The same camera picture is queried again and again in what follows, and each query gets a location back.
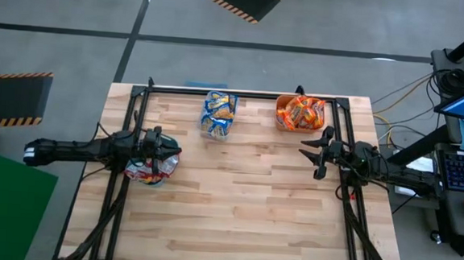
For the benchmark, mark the black aluminium table frame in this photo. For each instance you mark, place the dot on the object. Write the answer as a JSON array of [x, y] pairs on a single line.
[[258, 95]]

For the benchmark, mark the grey computer cart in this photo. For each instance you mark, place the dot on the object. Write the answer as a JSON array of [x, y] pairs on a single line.
[[452, 224]]

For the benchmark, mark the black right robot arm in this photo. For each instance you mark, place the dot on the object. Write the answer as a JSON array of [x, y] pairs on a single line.
[[398, 174]]

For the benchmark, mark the black caster wheel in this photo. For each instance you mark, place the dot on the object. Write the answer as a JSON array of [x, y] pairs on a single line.
[[436, 237]]

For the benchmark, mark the grey equipment box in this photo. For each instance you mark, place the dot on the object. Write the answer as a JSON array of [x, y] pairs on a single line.
[[442, 58]]

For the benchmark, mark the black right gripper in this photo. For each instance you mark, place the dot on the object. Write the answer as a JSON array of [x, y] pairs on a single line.
[[347, 155]]

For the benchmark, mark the blue tape strip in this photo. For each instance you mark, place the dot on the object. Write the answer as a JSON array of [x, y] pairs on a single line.
[[206, 85]]

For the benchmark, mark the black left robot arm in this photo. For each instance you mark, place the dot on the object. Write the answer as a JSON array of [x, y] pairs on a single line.
[[73, 150]]

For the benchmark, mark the green floor mat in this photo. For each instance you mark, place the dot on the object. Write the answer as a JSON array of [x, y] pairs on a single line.
[[5, 205]]

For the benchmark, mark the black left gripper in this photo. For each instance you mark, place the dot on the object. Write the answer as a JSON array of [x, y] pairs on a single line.
[[144, 146]]

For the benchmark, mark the green plastic bin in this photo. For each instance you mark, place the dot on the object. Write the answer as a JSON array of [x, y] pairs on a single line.
[[158, 183]]

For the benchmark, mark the white paper sheet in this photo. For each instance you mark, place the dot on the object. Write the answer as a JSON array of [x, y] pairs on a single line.
[[417, 160]]

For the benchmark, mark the clear plastic bin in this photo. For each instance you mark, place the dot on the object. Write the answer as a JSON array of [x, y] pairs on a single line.
[[202, 134]]

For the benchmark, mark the orange plastic bin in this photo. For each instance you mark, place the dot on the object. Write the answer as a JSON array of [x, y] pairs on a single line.
[[279, 127]]

